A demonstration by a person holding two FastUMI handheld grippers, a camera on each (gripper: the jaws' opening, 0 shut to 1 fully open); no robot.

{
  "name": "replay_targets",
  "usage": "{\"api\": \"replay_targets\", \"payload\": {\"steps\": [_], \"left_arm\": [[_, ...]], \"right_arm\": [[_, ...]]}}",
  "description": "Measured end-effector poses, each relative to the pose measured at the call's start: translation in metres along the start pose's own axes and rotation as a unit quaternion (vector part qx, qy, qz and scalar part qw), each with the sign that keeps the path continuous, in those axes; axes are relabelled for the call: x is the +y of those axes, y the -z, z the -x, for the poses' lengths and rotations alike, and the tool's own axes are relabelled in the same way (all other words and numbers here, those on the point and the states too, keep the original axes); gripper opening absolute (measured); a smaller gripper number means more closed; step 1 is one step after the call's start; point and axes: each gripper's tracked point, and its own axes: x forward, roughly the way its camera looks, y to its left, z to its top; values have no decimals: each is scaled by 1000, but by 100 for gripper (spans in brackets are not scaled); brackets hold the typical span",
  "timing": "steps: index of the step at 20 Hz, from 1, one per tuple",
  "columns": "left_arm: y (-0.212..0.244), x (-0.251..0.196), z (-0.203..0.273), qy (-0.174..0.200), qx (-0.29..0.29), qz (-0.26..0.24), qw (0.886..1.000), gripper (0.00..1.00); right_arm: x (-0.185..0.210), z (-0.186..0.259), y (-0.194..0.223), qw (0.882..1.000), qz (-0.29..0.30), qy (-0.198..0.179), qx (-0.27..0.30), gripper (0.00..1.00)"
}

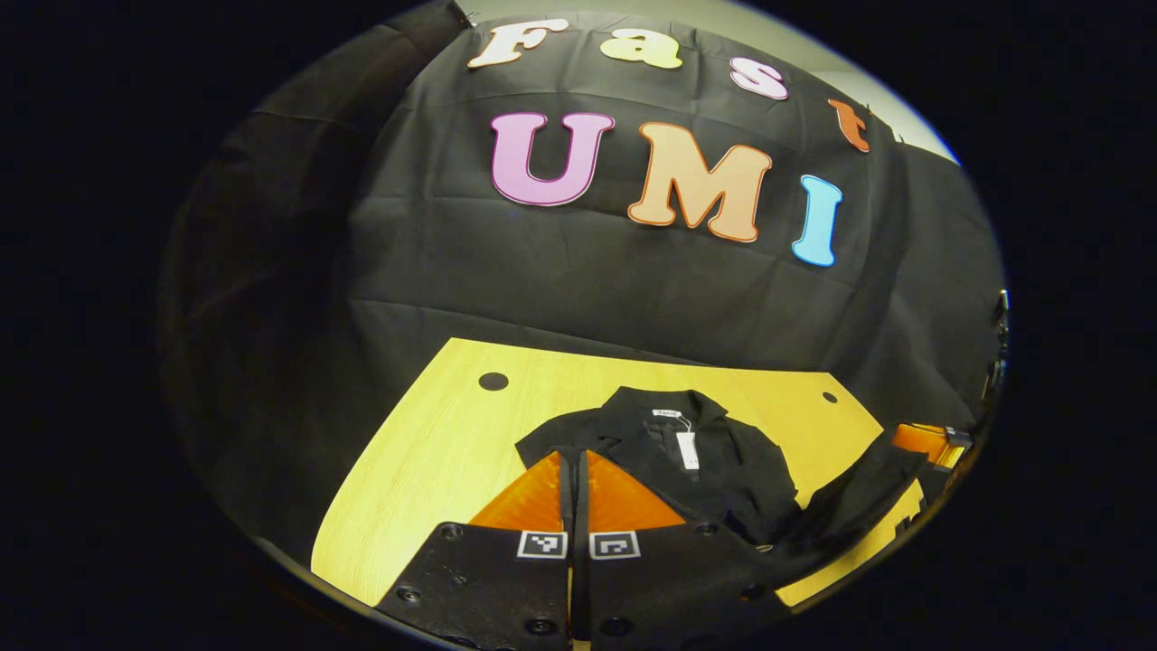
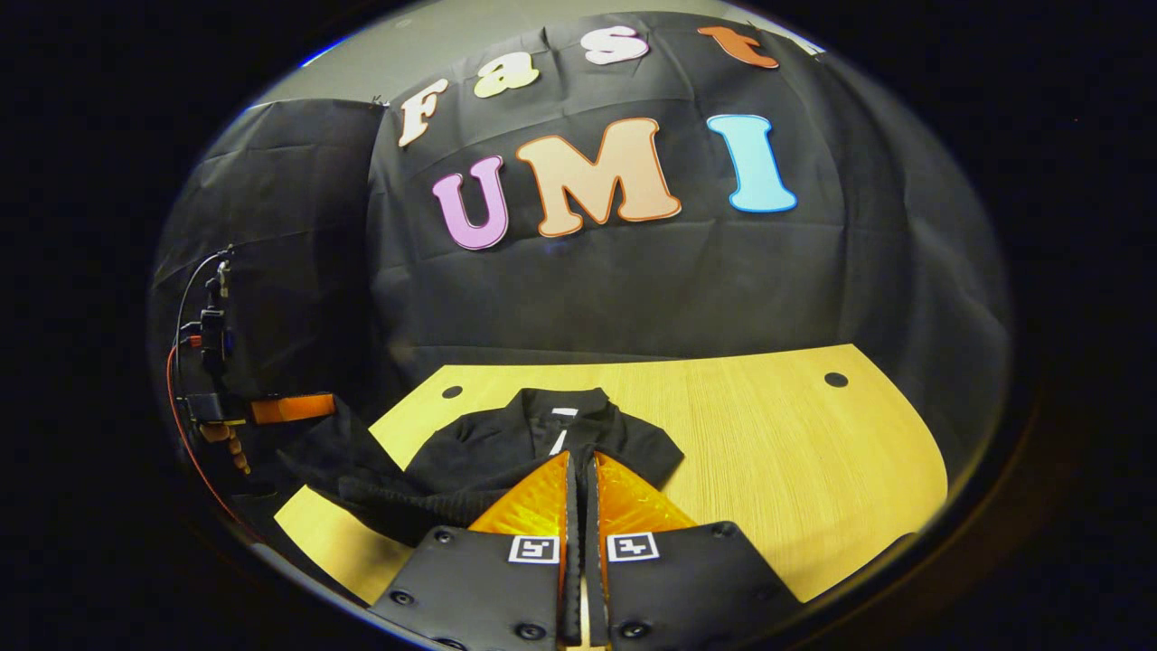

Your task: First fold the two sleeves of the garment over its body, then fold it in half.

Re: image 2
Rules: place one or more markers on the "black button shirt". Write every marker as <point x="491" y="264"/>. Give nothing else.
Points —
<point x="479" y="452"/>

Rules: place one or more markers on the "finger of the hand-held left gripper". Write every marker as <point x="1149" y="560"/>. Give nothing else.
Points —
<point x="289" y="409"/>

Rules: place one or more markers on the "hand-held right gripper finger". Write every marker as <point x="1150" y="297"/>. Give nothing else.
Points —
<point x="573" y="542"/>
<point x="592" y="542"/>

